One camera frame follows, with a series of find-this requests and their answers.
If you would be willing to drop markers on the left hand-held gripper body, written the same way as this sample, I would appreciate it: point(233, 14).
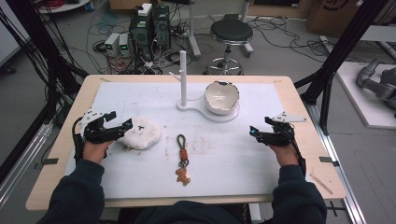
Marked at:
point(95, 132)

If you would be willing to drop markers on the person's right hand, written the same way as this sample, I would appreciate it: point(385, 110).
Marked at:
point(285, 154)

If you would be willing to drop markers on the person's left hand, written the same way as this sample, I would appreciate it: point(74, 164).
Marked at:
point(94, 151)

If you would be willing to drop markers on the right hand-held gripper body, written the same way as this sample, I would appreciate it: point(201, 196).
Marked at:
point(278, 135)

